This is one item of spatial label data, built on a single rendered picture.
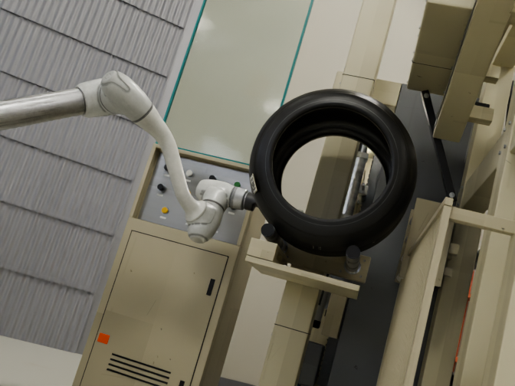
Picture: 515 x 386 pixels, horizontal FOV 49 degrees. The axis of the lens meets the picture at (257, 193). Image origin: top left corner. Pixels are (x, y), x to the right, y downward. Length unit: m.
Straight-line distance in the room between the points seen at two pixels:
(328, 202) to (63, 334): 2.79
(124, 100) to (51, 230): 2.52
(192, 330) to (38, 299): 2.13
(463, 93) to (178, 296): 1.43
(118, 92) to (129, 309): 1.03
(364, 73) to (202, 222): 0.89
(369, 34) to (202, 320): 1.40
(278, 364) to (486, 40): 1.30
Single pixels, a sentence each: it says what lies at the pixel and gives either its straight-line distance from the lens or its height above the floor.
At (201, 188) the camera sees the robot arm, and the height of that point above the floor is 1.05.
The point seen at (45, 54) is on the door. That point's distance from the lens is 4.72.
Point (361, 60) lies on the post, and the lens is 2.43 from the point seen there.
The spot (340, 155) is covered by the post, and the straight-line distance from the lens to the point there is 2.27.
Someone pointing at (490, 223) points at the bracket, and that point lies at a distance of 1.37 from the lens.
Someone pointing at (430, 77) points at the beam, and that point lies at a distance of 2.25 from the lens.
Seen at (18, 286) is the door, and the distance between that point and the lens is 4.50.
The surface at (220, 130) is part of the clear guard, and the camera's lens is 2.73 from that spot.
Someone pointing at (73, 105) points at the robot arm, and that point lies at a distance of 2.18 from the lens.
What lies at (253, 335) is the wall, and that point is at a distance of 4.91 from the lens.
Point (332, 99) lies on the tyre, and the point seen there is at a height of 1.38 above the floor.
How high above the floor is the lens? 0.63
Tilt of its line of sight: 12 degrees up
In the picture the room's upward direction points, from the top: 16 degrees clockwise
